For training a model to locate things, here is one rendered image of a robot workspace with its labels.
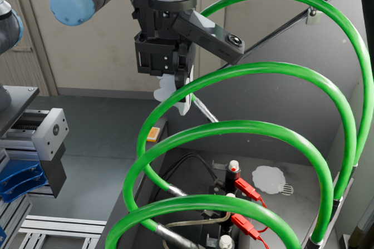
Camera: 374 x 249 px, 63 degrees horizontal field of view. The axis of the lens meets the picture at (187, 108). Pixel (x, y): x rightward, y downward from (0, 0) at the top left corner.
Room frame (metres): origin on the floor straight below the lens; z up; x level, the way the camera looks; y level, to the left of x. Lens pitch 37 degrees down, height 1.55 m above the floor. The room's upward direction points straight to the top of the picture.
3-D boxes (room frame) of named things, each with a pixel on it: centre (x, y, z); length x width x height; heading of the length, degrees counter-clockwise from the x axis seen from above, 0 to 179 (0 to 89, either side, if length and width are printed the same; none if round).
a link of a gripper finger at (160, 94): (0.43, 0.03, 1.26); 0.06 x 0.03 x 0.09; 79
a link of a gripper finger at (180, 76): (0.42, 0.01, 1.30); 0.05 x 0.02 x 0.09; 169
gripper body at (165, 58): (0.45, 0.03, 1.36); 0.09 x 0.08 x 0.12; 79
